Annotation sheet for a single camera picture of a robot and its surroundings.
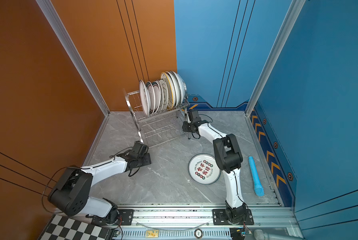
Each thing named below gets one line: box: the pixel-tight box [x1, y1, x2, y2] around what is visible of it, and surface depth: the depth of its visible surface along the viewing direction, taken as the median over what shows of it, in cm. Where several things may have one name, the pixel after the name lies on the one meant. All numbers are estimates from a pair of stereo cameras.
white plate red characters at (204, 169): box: [188, 153, 222, 185], surface depth 91 cm
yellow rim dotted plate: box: [160, 72, 174, 110], surface depth 76 cm
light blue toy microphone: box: [248, 156, 264, 197], surface depth 82 cm
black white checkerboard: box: [38, 214, 113, 240], surface depth 68 cm
